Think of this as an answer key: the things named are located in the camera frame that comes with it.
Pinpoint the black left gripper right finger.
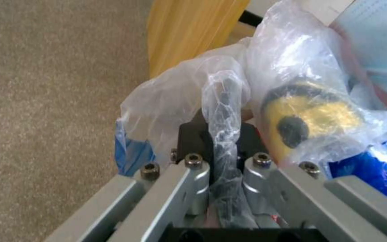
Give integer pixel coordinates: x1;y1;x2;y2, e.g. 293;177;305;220
239;123;387;242

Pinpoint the black furniture edge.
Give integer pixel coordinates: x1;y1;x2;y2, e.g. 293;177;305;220
240;9;265;26

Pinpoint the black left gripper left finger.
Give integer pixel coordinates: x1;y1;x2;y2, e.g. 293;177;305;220
45;108;215;242

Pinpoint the blue printed package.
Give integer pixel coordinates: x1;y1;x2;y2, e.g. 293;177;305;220
327;140;387;195

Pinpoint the clear thin plastic bag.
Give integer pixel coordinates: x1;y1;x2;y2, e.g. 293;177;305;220
114;0;387;227

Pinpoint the yellow and black round item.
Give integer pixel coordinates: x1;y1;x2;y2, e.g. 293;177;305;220
259;77;361;162

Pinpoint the blue plastic piece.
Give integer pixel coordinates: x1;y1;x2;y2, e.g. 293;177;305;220
114;121;157;176

